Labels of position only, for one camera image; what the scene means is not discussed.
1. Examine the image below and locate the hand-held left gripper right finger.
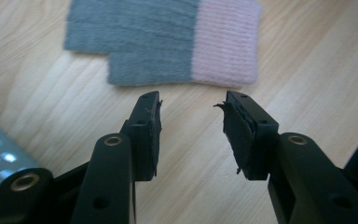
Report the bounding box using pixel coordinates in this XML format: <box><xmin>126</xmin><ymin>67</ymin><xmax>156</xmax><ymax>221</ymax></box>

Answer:
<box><xmin>213</xmin><ymin>90</ymin><xmax>358</xmax><ymax>224</ymax></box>

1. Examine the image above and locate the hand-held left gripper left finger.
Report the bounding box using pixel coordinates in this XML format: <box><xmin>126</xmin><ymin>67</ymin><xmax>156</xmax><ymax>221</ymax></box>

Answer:
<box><xmin>70</xmin><ymin>91</ymin><xmax>163</xmax><ymax>224</ymax></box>

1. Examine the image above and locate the light blue plastic basket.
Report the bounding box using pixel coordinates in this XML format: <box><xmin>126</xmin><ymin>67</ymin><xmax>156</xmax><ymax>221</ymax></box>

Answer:
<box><xmin>0</xmin><ymin>113</ymin><xmax>42</xmax><ymax>204</ymax></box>

